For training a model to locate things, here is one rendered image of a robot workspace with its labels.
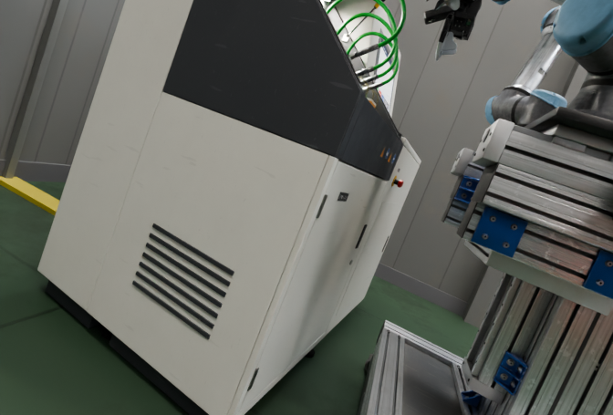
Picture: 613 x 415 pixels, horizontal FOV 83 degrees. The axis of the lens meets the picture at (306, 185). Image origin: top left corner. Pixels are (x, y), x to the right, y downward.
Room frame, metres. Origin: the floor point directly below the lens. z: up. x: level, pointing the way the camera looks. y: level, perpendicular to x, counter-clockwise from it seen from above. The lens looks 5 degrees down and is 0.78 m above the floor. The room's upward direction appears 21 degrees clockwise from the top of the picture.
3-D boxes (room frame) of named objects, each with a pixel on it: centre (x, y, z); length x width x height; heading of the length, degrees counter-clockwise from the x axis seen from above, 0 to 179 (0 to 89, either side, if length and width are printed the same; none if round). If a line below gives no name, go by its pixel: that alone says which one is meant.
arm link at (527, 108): (1.26, -0.67, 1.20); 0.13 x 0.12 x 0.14; 25
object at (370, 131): (1.13, -0.16, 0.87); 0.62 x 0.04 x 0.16; 157
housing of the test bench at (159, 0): (1.73, 0.35, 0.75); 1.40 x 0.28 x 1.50; 157
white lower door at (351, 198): (1.12, -0.17, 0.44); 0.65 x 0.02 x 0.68; 157
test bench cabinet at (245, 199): (1.23, 0.09, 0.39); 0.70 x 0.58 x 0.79; 157
